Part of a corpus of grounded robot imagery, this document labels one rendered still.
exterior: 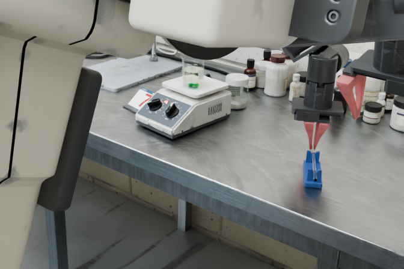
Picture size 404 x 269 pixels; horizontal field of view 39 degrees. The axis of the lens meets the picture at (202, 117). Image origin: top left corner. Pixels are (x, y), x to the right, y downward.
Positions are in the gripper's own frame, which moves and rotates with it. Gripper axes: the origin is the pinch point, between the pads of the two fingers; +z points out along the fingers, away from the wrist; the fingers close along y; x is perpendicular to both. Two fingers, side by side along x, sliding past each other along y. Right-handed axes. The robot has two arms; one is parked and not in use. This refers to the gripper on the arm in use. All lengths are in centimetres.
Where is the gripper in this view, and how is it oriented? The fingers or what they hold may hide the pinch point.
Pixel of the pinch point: (312, 145)
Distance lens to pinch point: 123.1
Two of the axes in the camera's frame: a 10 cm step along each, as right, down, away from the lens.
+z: -0.4, 9.2, 3.8
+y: -9.9, -0.9, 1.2
